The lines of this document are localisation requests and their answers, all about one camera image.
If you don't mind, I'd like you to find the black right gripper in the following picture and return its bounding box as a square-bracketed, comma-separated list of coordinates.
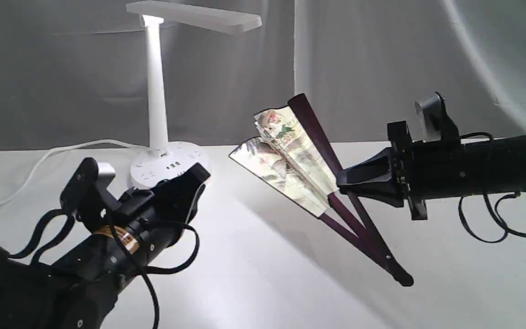
[336, 121, 472, 221]

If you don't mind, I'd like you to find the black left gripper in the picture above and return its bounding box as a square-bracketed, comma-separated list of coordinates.
[104, 163, 211, 264]

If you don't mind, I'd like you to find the painted paper folding fan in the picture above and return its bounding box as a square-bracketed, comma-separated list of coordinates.
[228, 93, 415, 287]

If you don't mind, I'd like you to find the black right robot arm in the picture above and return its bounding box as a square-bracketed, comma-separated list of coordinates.
[337, 121, 526, 220]

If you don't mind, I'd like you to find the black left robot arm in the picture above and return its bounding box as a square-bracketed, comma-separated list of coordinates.
[0, 158, 210, 329]

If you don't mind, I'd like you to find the white desk lamp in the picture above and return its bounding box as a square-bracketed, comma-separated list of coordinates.
[126, 0, 263, 189]

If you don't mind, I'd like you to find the grey backdrop curtain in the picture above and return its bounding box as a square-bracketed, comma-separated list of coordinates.
[0, 0, 526, 150]

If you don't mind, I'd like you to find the white lamp power cable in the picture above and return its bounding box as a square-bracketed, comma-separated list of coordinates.
[0, 140, 148, 212]

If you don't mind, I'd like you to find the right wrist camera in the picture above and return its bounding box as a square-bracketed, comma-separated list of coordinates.
[415, 92, 460, 143]

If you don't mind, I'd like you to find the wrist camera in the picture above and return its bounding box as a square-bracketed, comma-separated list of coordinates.
[60, 158, 117, 223]
[415, 92, 460, 143]

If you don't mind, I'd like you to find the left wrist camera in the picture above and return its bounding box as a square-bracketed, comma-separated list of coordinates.
[60, 158, 117, 223]

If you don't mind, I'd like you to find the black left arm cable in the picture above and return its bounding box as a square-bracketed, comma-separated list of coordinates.
[10, 208, 201, 329]

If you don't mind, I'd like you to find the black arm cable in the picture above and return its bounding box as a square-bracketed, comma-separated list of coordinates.
[458, 132, 526, 244]
[10, 208, 201, 329]

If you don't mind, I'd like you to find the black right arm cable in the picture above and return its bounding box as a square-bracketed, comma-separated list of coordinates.
[458, 132, 526, 244]

